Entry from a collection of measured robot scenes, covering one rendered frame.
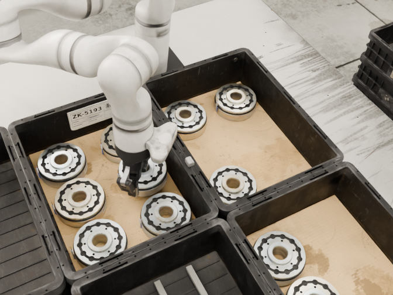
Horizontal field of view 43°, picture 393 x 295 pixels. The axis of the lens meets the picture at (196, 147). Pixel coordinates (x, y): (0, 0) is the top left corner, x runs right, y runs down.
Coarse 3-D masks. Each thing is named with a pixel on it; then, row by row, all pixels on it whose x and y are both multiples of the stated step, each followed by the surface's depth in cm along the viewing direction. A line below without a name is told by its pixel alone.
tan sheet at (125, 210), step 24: (96, 144) 114; (96, 168) 110; (48, 192) 105; (120, 192) 106; (168, 192) 107; (120, 216) 102; (168, 216) 103; (192, 216) 103; (72, 240) 98; (144, 240) 99
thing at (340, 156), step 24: (240, 48) 123; (168, 72) 116; (264, 72) 118; (288, 96) 113; (168, 120) 107; (312, 120) 108; (192, 168) 99; (312, 168) 100; (216, 192) 95; (264, 192) 96
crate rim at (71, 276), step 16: (96, 96) 110; (48, 112) 107; (16, 144) 101; (176, 144) 102; (32, 176) 96; (192, 176) 99; (32, 192) 93; (48, 224) 89; (192, 224) 90; (160, 240) 88; (64, 256) 85; (112, 256) 86; (128, 256) 86; (64, 272) 84; (80, 272) 84
